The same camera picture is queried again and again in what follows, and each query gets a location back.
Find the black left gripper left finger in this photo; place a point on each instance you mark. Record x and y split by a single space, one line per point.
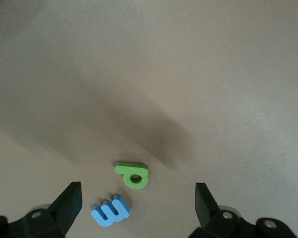
64 210

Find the blue three-pronged foam letter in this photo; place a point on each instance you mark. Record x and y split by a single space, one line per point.
111 220

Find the brown table mat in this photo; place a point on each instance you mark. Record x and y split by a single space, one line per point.
149 74

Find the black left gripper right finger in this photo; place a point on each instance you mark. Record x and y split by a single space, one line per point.
208 215

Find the green letter p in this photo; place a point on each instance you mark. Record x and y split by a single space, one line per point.
129 170

